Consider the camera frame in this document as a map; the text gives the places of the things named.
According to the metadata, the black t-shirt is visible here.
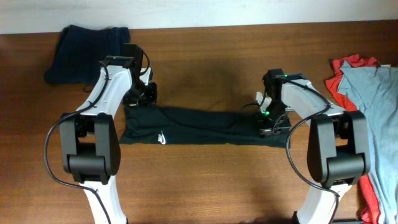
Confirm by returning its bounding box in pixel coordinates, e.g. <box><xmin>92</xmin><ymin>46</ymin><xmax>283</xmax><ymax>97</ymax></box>
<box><xmin>119</xmin><ymin>104</ymin><xmax>287</xmax><ymax>148</ymax></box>

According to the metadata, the red garment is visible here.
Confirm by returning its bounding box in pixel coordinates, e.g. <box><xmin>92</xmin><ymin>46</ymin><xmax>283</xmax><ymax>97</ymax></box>
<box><xmin>325</xmin><ymin>54</ymin><xmax>382</xmax><ymax>224</ymax></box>

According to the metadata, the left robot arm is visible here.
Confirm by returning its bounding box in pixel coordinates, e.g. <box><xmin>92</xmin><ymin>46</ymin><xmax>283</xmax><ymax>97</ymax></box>
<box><xmin>58</xmin><ymin>44</ymin><xmax>157</xmax><ymax>223</ymax></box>

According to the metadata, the folded navy blue garment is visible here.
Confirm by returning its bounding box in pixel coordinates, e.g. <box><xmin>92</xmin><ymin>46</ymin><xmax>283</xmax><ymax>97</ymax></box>
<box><xmin>44</xmin><ymin>25</ymin><xmax>130</xmax><ymax>84</ymax></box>

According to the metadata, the light blue garment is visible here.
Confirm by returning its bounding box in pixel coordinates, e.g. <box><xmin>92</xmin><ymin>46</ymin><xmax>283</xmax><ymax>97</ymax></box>
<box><xmin>338</xmin><ymin>61</ymin><xmax>397</xmax><ymax>223</ymax></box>

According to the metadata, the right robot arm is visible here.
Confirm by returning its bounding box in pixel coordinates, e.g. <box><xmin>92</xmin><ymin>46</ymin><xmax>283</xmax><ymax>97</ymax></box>
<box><xmin>256</xmin><ymin>68</ymin><xmax>371</xmax><ymax>224</ymax></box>

